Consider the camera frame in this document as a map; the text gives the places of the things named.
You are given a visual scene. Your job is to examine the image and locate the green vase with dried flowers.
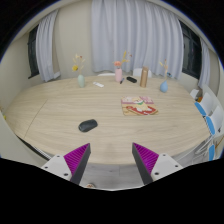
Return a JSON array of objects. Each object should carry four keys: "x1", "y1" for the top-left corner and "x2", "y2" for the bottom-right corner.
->
[{"x1": 71, "y1": 53, "x2": 87, "y2": 89}]

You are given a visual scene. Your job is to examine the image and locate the wide white curtain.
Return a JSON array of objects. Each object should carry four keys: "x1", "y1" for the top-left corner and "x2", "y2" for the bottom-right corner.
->
[{"x1": 90, "y1": 0, "x2": 185, "y2": 80}]

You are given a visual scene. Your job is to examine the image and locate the dark window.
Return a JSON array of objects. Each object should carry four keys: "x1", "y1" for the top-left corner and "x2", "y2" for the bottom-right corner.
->
[
  {"x1": 179, "y1": 20, "x2": 203, "y2": 80},
  {"x1": 27, "y1": 24, "x2": 40, "y2": 80}
]

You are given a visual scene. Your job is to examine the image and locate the bronze thermos bottle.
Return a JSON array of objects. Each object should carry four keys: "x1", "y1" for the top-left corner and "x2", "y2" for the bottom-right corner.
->
[{"x1": 139, "y1": 66, "x2": 150, "y2": 88}]

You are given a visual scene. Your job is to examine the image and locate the blue vase with dried flowers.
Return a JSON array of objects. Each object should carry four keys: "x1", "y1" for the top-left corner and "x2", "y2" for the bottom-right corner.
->
[{"x1": 158, "y1": 59, "x2": 170, "y2": 94}]

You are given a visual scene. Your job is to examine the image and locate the white remote control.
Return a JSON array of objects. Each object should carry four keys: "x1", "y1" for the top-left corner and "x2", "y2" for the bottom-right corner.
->
[{"x1": 92, "y1": 81, "x2": 105, "y2": 89}]

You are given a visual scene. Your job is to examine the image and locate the narrow white curtain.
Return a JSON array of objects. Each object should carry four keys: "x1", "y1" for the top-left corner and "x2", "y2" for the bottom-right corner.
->
[
  {"x1": 197, "y1": 39, "x2": 212, "y2": 89},
  {"x1": 35, "y1": 9, "x2": 62, "y2": 83}
]

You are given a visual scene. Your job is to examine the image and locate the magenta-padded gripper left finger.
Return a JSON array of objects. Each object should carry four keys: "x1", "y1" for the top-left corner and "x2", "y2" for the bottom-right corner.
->
[{"x1": 40, "y1": 143, "x2": 92, "y2": 186}]

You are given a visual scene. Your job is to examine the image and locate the black computer mouse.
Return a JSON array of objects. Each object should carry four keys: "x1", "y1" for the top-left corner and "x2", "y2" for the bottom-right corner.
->
[{"x1": 78, "y1": 118, "x2": 99, "y2": 133}]

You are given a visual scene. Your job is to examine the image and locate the white and blue chairs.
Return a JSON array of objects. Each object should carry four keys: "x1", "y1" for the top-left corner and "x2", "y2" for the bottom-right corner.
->
[{"x1": 189, "y1": 84, "x2": 224, "y2": 161}]

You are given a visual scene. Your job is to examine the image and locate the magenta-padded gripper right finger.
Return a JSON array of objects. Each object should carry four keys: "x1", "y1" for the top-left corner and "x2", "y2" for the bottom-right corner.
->
[{"x1": 131, "y1": 142, "x2": 184, "y2": 186}]

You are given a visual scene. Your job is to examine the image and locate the pink vase with flowers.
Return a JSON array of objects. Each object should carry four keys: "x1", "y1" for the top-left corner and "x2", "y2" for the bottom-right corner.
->
[{"x1": 113, "y1": 50, "x2": 133, "y2": 83}]

